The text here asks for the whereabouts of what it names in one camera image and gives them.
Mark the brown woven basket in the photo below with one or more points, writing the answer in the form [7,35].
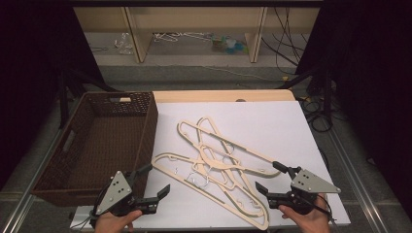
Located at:
[107,145]

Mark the clear plastic bag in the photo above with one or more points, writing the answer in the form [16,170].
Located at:
[123,43]

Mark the metal floor rail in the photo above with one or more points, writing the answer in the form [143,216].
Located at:
[359,191]
[22,207]

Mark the person's left hand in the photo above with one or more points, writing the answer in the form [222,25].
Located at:
[113,223]

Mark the colourful plastic toys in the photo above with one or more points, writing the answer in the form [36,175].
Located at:
[228,44]

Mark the white hangers on floor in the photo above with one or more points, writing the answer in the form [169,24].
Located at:
[168,37]

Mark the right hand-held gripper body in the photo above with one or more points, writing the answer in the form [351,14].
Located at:
[311,183]

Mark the person's right hand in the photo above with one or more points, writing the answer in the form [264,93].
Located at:
[311,221]

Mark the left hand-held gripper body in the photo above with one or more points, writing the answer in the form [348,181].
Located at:
[118,191]

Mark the white table sheet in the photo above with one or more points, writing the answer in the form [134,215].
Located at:
[259,129]

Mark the black tripod stand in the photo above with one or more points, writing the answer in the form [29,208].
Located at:
[325,90]
[64,93]

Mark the light wooden shelf unit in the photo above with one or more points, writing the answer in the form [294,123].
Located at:
[194,19]

